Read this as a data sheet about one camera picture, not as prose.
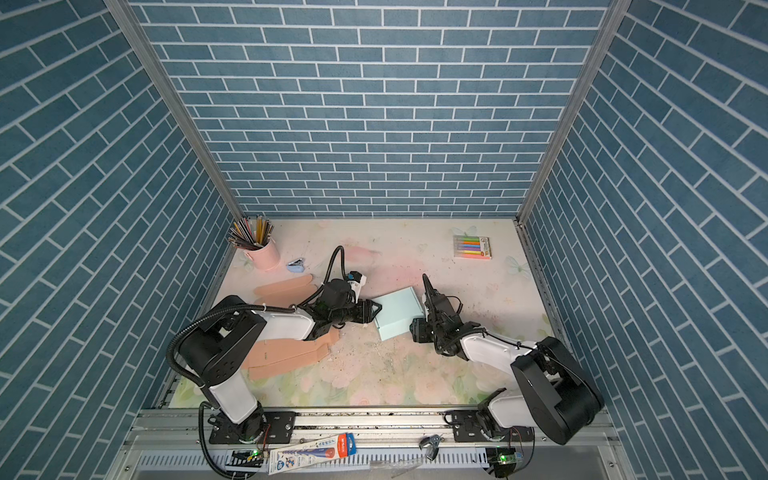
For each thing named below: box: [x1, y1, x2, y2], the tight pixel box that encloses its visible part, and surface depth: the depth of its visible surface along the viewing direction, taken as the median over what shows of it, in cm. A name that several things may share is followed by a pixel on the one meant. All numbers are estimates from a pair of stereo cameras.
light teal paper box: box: [371, 286, 425, 341], surface depth 93 cm
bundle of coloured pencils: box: [228, 215, 274, 251], surface depth 101 cm
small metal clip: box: [419, 434, 445, 461], surface depth 72 cm
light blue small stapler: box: [286, 258, 304, 273], surface depth 107 cm
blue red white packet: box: [268, 432, 357, 475], surface depth 71 cm
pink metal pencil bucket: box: [244, 238, 281, 271], surface depth 102 cm
